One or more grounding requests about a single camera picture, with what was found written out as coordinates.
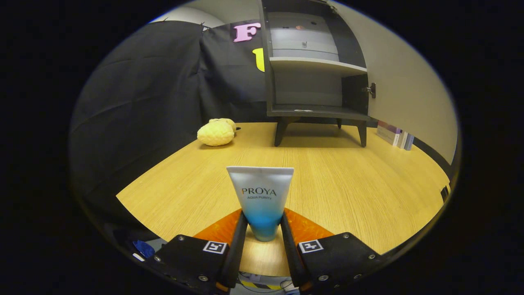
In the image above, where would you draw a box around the dark grey cabinet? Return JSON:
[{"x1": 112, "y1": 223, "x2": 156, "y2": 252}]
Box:
[{"x1": 260, "y1": 0, "x2": 377, "y2": 147}]

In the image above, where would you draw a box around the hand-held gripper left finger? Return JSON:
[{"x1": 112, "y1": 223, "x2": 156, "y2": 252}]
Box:
[{"x1": 147, "y1": 210, "x2": 249, "y2": 293}]

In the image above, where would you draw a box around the white blue cosmetic tube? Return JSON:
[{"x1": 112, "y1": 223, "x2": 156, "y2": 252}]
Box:
[{"x1": 226, "y1": 166, "x2": 294, "y2": 242}]

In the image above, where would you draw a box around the yellow knobbly soft toy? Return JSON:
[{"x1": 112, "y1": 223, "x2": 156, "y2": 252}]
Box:
[
  {"x1": 209, "y1": 118, "x2": 237, "y2": 132},
  {"x1": 197, "y1": 121, "x2": 235, "y2": 147}
]

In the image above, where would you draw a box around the beige cabinet door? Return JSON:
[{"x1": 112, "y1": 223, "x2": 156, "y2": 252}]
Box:
[{"x1": 327, "y1": 0, "x2": 458, "y2": 164}]

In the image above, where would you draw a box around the black backdrop cloth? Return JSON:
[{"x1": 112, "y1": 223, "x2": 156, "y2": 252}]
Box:
[{"x1": 69, "y1": 20, "x2": 271, "y2": 242}]

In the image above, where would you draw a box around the blue plastic item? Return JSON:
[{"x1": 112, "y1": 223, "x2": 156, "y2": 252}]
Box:
[{"x1": 132, "y1": 240, "x2": 156, "y2": 259}]

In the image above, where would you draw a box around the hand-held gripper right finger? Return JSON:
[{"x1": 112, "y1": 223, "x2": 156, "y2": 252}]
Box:
[{"x1": 280, "y1": 208, "x2": 383, "y2": 292}]

